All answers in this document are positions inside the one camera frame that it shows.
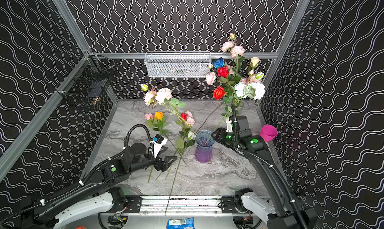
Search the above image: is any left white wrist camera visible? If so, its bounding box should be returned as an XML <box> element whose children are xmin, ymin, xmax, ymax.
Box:
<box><xmin>150</xmin><ymin>134</ymin><xmax>168</xmax><ymax>158</ymax></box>

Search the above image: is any purple blue glass vase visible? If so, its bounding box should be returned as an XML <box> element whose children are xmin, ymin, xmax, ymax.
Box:
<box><xmin>195</xmin><ymin>130</ymin><xmax>215</xmax><ymax>163</ymax></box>

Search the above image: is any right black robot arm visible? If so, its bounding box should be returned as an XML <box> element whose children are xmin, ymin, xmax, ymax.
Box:
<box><xmin>211</xmin><ymin>103</ymin><xmax>318</xmax><ymax>229</ymax></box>

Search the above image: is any frosted clear glass vase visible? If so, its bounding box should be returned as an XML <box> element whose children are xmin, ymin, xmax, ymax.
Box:
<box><xmin>235</xmin><ymin>105</ymin><xmax>244</xmax><ymax>117</ymax></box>

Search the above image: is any white wire mesh basket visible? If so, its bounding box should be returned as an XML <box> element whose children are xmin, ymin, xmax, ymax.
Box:
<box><xmin>145</xmin><ymin>51</ymin><xmax>212</xmax><ymax>78</ymax></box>

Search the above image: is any pink peony flower stem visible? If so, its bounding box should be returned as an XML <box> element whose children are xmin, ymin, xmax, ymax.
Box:
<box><xmin>221</xmin><ymin>33</ymin><xmax>246</xmax><ymax>72</ymax></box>

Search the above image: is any orange yellow rose stem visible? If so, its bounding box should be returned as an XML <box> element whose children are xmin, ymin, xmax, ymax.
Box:
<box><xmin>144</xmin><ymin>111</ymin><xmax>169</xmax><ymax>184</ymax></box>

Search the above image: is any cream rose flower stem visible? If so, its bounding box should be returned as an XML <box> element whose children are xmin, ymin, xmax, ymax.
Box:
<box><xmin>250</xmin><ymin>57</ymin><xmax>260</xmax><ymax>68</ymax></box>

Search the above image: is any black wire basket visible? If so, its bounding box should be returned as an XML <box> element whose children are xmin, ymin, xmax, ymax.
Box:
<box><xmin>61</xmin><ymin>55</ymin><xmax>117</xmax><ymax>111</ymax></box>

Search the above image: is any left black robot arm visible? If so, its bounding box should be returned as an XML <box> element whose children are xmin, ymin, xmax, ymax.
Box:
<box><xmin>1</xmin><ymin>124</ymin><xmax>178</xmax><ymax>229</ymax></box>

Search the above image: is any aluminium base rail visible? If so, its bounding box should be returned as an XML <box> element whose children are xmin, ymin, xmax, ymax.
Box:
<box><xmin>64</xmin><ymin>195</ymin><xmax>304</xmax><ymax>215</ymax></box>

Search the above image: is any magenta plastic goblet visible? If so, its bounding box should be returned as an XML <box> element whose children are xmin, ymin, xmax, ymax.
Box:
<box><xmin>260</xmin><ymin>124</ymin><xmax>278</xmax><ymax>142</ymax></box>

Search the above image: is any pink double flower stem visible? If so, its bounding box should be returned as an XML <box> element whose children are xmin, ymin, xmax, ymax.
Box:
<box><xmin>205</xmin><ymin>63</ymin><xmax>216</xmax><ymax>86</ymax></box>

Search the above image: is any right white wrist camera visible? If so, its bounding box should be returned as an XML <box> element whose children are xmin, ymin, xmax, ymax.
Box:
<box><xmin>226</xmin><ymin>118</ymin><xmax>233</xmax><ymax>133</ymax></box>

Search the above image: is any white peony flower stem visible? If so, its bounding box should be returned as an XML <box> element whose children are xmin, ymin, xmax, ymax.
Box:
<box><xmin>213</xmin><ymin>72</ymin><xmax>266</xmax><ymax>120</ymax></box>

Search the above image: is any blue rose flower stem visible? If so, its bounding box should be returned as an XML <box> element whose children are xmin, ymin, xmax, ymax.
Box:
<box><xmin>212</xmin><ymin>57</ymin><xmax>226</xmax><ymax>69</ymax></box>

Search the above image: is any white rose flower stem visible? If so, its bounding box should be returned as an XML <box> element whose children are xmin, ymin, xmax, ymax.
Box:
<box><xmin>165</xmin><ymin>131</ymin><xmax>196</xmax><ymax>214</ymax></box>

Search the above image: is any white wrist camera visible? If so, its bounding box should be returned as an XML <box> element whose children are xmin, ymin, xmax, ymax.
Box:
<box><xmin>150</xmin><ymin>134</ymin><xmax>168</xmax><ymax>158</ymax></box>
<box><xmin>226</xmin><ymin>118</ymin><xmax>233</xmax><ymax>133</ymax></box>

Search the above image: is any blue snack packet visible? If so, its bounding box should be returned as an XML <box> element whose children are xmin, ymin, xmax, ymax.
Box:
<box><xmin>167</xmin><ymin>218</ymin><xmax>195</xmax><ymax>229</ymax></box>

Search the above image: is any red pink rose stem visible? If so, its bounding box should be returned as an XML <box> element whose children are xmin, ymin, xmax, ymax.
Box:
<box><xmin>155</xmin><ymin>110</ymin><xmax>196</xmax><ymax>181</ymax></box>

